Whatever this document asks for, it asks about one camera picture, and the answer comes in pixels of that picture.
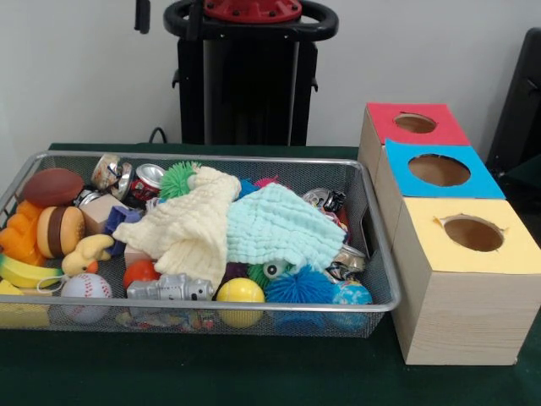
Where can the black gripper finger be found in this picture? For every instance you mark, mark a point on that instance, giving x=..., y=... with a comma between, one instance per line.
x=143, y=17
x=195, y=21

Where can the pale yellow cloth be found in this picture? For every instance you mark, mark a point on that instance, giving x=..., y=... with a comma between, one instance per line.
x=190, y=228

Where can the mint green cloth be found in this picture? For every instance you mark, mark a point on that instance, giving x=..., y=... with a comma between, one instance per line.
x=283, y=227

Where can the clear mesh bin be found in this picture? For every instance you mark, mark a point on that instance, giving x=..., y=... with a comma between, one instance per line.
x=372, y=220

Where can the wooden box with three holes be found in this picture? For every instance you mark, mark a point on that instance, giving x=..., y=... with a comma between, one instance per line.
x=465, y=313

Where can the green fuzzy toy with eyes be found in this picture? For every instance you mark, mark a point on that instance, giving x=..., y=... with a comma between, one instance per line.
x=177, y=179

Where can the crushed silver can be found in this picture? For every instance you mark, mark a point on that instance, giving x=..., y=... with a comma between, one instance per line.
x=347, y=260
x=112, y=173

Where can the red soda can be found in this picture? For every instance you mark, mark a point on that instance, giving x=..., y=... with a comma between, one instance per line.
x=148, y=182

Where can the blue fuzzy toy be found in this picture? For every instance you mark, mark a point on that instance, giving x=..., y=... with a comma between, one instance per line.
x=247, y=188

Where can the pink fuzzy toy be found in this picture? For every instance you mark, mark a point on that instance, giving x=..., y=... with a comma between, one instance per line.
x=269, y=181

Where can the brown toy football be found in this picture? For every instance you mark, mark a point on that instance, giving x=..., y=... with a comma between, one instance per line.
x=52, y=186

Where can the tan wooden cube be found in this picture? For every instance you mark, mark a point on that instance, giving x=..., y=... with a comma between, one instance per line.
x=103, y=213

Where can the purple block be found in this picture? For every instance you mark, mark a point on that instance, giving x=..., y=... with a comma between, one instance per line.
x=122, y=222

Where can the silver and black can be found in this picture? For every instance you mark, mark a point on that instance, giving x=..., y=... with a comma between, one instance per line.
x=325, y=200

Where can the toy hamburger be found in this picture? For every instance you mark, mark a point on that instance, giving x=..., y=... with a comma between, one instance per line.
x=59, y=231

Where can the small wooden block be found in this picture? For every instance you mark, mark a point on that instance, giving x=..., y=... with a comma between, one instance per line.
x=135, y=254

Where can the yellow duck toy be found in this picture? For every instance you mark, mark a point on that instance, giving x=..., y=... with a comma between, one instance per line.
x=84, y=252

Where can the small red ball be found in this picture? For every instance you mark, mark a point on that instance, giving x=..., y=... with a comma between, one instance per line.
x=139, y=272

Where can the small green spiky toy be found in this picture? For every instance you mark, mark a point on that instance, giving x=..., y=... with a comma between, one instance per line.
x=269, y=273

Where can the silver robot toy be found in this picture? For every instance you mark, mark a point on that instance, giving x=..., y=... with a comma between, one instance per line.
x=169, y=289

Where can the yellow ball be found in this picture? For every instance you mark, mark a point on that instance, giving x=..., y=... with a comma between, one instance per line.
x=240, y=292

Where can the white baseball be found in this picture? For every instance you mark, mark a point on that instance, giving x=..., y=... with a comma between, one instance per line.
x=84, y=289

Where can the yellow toy banana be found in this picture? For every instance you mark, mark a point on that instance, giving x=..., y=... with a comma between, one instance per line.
x=25, y=272

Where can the blue spiky ball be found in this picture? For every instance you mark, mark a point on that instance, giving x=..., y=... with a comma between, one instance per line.
x=297, y=289

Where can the blue globe ball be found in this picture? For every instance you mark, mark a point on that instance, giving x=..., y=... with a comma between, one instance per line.
x=351, y=296

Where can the yellow block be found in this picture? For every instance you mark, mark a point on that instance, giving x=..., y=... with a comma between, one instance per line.
x=17, y=315

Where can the black chair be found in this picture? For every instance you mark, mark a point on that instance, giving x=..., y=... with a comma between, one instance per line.
x=520, y=110

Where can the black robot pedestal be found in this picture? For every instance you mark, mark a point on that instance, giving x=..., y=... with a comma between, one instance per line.
x=245, y=93

